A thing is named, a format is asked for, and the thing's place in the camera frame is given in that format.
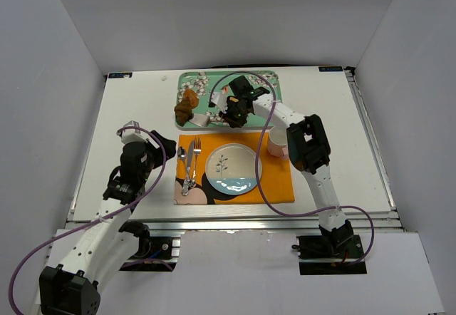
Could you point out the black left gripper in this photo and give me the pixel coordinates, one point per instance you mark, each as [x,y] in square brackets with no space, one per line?
[162,145]

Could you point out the silver spatula wooden handle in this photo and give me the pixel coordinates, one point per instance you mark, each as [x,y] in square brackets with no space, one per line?
[205,120]

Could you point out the dark brown croissant bread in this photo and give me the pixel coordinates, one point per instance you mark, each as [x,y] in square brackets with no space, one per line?
[184,110]

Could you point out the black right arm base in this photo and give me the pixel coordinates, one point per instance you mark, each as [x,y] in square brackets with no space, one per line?
[317,257]

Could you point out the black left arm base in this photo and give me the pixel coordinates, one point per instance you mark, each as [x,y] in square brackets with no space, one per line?
[154,252]

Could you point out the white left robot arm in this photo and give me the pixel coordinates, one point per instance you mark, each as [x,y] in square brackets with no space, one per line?
[75,284]

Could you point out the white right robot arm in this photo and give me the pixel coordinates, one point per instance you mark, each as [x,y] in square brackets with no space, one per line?
[308,151]

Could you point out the golden croissant bread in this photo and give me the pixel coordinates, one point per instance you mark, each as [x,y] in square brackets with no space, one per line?
[191,98]

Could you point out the green floral serving tray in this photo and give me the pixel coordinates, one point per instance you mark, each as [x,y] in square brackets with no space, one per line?
[202,82]

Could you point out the pink white mug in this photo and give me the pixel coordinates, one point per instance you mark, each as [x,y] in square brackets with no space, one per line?
[277,145]

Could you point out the silver table knife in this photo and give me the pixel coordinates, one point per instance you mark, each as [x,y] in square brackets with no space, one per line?
[190,154]

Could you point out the silver fork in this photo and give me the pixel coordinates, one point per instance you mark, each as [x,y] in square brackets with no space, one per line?
[197,150]

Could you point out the blue beige ceramic plate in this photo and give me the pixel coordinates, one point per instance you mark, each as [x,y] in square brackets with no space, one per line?
[230,169]

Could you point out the orange cartoon placemat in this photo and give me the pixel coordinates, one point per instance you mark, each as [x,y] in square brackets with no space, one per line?
[275,175]

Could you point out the left blue table label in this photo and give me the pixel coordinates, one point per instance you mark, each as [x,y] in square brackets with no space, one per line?
[120,75]

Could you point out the blue table label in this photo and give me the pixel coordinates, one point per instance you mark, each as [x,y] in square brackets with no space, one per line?
[120,75]
[328,69]

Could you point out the right blue table label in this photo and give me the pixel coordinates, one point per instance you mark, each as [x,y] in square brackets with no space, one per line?
[328,69]

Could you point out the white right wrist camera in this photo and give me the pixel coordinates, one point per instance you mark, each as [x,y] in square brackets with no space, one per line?
[218,100]

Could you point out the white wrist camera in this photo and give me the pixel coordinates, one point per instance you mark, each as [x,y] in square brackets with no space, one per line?
[131,133]
[218,100]

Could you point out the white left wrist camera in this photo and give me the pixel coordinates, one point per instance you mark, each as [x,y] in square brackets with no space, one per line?
[131,133]

